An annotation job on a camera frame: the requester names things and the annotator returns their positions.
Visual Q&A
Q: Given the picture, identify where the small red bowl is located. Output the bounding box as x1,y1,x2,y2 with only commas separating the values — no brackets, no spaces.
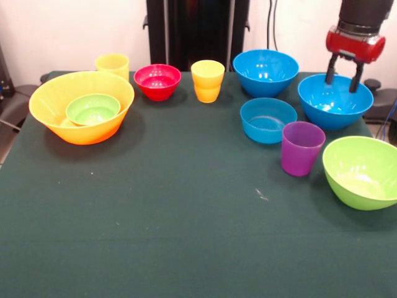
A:
133,63,182,102

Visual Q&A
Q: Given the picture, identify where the large orange bowl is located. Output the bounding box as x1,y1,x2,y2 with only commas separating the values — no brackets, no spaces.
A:
29,70,135,146

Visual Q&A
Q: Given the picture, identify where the black wall cable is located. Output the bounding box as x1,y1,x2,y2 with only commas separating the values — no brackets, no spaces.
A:
267,0,279,52

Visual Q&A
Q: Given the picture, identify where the translucent yellow-green cup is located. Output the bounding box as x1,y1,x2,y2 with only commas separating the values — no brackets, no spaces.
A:
94,53,130,82

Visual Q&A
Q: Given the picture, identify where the small blue ridged bowl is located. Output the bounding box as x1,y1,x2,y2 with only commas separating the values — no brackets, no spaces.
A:
239,97,298,145

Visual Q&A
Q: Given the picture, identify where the yellow cup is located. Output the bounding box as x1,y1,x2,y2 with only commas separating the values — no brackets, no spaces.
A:
190,60,226,104

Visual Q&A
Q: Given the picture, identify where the black robot pedestal leg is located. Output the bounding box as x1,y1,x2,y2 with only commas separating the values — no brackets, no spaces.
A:
0,83,33,131
363,78,397,125

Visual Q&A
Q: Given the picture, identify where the purple cup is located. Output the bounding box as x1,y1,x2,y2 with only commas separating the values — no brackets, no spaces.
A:
280,121,326,177

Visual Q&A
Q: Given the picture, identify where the large blue bowl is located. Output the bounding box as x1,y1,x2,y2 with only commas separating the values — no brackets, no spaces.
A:
297,73,375,131
232,49,300,99

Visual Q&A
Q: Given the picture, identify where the large green bowl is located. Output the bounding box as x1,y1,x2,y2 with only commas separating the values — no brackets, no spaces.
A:
322,135,397,211

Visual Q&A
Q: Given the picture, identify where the small green bowl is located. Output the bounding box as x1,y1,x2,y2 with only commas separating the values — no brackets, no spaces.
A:
65,93,122,127

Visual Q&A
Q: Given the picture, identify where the black robot column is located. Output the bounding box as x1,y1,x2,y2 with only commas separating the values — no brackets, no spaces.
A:
143,0,251,73

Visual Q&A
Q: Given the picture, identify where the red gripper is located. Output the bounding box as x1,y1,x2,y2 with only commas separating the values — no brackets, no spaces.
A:
324,26,386,94

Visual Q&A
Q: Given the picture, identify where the dark green tablecloth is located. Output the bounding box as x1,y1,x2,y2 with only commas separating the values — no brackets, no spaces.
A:
0,70,397,298

